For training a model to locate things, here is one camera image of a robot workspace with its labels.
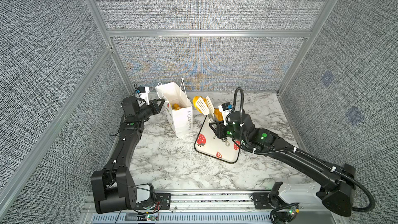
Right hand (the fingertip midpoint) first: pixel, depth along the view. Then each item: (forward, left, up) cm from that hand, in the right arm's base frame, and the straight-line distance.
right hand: (211, 123), depth 72 cm
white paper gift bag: (+10, +16, -12) cm, 23 cm away
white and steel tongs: (+4, +2, +6) cm, 8 cm away
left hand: (+13, +24, +2) cm, 27 cm away
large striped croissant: (+24, +21, -16) cm, 36 cm away
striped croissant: (+9, +8, +5) cm, 13 cm away
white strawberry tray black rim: (+2, +1, -24) cm, 24 cm away
